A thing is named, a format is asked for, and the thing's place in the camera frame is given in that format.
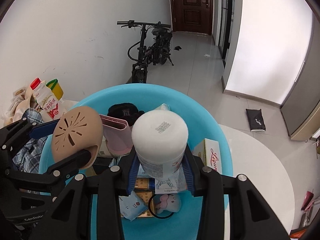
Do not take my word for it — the gold blue cigarette carton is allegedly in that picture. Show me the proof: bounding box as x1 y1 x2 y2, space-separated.
134 178 154 218

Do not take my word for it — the blue plastic basin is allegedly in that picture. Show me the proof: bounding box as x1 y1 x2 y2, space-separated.
38 83 234 240

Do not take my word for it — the white barcode box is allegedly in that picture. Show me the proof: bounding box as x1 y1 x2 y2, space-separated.
98 140 115 158

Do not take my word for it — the black folding bicycle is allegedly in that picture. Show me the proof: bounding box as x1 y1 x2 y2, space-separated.
117 20 172 83

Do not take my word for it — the strawberry milk bottle red cap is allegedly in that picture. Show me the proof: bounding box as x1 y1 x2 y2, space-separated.
30 77 66 120

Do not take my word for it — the brown wooden door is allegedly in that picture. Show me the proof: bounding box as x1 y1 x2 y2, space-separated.
170 0 213 35

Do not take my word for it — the tan perforated soap case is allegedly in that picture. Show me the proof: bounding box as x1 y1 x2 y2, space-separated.
51 106 103 169

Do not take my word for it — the black hair scrunchie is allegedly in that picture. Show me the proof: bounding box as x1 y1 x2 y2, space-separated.
107 102 145 127

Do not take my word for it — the white lotion bottle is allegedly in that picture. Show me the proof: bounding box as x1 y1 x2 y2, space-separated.
131 110 189 180

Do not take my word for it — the Eiffel tower print box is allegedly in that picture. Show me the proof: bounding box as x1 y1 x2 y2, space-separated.
155 165 188 194

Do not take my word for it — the white tissue pack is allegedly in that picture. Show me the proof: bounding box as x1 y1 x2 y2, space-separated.
155 103 170 111

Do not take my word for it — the pink plastic holder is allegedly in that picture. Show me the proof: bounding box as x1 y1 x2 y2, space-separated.
100 114 133 157

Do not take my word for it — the yellow bottle green cap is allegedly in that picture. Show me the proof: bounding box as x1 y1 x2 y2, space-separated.
46 79 63 100

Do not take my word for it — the red white medicine box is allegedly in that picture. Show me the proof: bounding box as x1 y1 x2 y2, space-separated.
193 138 222 174

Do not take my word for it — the white plush keychain toy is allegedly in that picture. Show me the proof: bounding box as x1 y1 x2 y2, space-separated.
148 193 182 219

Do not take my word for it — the blue plaid shirt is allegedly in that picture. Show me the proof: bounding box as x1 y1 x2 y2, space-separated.
13 108 47 174

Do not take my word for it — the black bag on floor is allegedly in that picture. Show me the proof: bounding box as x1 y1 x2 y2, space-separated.
246 109 266 132

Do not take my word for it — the light blue tissue packet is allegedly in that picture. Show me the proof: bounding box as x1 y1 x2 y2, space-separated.
119 191 148 221

